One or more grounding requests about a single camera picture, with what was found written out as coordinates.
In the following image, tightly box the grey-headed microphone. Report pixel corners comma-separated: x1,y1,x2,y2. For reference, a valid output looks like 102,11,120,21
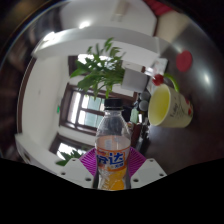
139,90,151,101
138,99,149,112

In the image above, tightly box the flat round red coaster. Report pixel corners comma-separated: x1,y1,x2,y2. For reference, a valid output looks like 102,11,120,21
175,49,194,73

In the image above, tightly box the red carpeted staircase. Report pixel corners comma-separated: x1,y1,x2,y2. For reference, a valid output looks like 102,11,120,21
143,0,175,16

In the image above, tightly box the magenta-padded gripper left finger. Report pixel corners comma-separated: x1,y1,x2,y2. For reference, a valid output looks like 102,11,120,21
57,147,100,190

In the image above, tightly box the dark-framed window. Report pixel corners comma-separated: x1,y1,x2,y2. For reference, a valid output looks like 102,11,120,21
68,53,101,78
49,133,88,158

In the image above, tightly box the printed white paper leaflet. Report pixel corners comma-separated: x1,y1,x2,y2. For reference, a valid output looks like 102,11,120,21
146,58,169,91

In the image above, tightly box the dark wooden double door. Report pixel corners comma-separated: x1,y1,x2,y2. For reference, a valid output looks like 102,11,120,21
59,83,139,136

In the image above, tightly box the clear orange drink bottle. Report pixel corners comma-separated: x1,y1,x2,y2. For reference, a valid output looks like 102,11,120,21
94,98,132,192

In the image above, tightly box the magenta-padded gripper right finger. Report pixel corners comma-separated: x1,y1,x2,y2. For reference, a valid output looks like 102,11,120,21
127,146,168,190

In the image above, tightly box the glowing wall lamp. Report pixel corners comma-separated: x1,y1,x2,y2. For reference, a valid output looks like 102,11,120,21
79,20,92,30

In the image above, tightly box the white wall heater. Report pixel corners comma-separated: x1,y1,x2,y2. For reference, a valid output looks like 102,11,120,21
113,0,133,23

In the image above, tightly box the yellow mug with green handle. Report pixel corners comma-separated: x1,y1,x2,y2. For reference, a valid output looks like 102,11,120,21
147,72,195,129

